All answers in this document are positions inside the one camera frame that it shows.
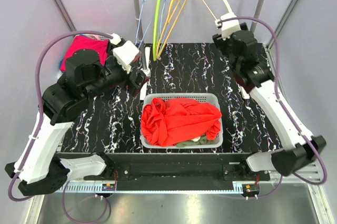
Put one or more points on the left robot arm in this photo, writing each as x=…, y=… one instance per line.
x=39, y=170

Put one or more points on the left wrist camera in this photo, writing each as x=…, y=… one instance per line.
x=125, y=52

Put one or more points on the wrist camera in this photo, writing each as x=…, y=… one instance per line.
x=125, y=52
x=229, y=27

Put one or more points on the red tank top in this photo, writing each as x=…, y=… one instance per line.
x=168, y=123

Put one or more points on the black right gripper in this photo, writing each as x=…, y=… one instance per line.
x=221, y=42

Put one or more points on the yellow plastic hanger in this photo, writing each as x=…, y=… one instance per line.
x=174, y=11

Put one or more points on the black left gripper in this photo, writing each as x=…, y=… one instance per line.
x=135, y=87

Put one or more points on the olive green tank top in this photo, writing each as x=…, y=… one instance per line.
x=202, y=141

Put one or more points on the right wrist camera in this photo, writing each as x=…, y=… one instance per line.
x=229, y=27

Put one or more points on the lime green hanger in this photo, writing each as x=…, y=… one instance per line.
x=155, y=29

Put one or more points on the light blue wire hanger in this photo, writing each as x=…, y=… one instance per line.
x=140, y=38

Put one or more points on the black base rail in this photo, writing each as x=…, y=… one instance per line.
x=178, y=173

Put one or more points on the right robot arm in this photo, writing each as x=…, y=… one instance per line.
x=251, y=72

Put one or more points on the folded clothes stack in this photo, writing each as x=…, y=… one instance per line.
x=83, y=42

